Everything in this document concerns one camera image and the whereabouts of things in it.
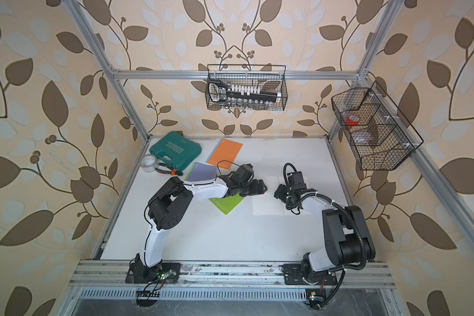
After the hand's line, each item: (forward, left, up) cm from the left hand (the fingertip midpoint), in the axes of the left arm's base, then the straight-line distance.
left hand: (259, 186), depth 94 cm
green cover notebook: (-7, +16, -6) cm, 18 cm away
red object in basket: (+15, -37, +29) cm, 50 cm away
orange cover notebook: (+24, +19, -4) cm, 31 cm away
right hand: (-3, -10, -3) cm, 11 cm away
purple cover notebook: (+12, +32, -6) cm, 34 cm away
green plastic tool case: (+23, +46, 0) cm, 51 cm away
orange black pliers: (+11, +45, -5) cm, 47 cm away
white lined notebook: (-7, -4, -5) cm, 10 cm away
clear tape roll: (+17, +61, -5) cm, 63 cm away
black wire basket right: (+5, -44, +30) cm, 53 cm away
